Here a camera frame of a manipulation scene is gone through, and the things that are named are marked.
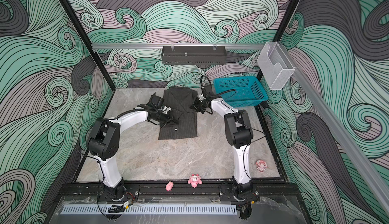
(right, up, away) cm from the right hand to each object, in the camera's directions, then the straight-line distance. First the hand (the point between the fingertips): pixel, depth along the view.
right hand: (190, 106), depth 98 cm
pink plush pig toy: (+3, -36, -23) cm, 43 cm away
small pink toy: (-10, -40, -24) cm, 47 cm away
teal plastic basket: (+48, +12, +21) cm, 53 cm away
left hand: (-6, -10, -8) cm, 14 cm away
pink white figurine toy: (+39, -31, -18) cm, 53 cm away
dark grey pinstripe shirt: (-8, +4, +13) cm, 16 cm away
